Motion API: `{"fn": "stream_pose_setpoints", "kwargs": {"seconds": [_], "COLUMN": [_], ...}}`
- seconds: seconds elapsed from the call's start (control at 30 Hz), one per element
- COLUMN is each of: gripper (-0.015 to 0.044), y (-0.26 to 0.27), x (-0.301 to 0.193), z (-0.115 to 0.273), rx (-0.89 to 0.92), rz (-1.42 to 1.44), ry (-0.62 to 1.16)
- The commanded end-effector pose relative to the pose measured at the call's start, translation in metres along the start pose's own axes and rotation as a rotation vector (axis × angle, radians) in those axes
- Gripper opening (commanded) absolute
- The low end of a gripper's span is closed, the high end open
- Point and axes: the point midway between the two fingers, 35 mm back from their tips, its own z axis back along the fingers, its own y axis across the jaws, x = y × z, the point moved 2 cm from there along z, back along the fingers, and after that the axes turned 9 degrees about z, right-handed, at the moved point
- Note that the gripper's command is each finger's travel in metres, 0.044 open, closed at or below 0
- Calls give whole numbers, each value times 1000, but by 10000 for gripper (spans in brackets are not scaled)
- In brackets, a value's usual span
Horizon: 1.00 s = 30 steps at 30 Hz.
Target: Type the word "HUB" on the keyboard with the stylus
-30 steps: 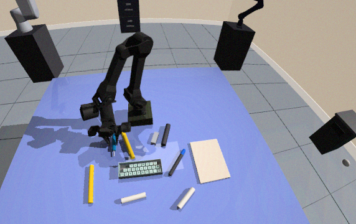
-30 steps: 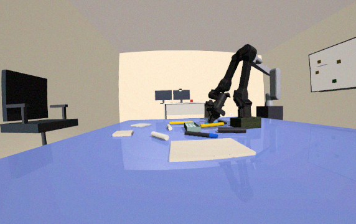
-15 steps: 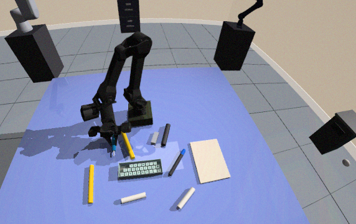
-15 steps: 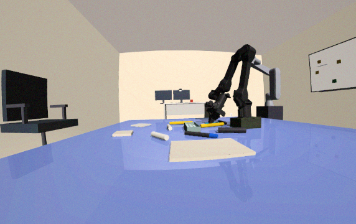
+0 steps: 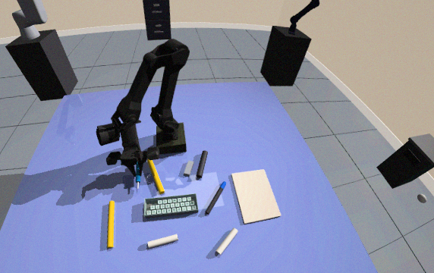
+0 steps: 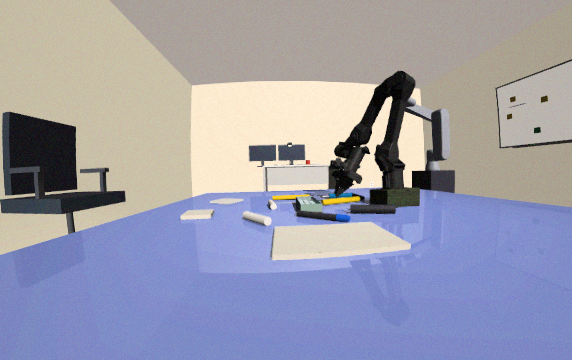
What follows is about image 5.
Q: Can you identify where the cream cylinder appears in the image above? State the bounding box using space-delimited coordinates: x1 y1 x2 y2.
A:
216 228 237 255
148 234 178 248

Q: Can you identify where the keyboard with keys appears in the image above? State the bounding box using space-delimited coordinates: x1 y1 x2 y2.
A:
144 193 199 218

